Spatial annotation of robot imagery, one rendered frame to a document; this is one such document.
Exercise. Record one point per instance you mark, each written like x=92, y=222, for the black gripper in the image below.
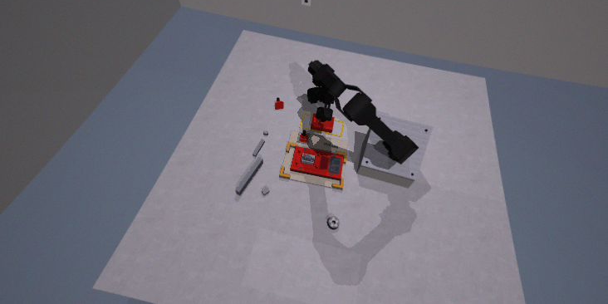
x=325, y=113

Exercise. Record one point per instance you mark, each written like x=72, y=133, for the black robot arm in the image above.
x=359, y=109

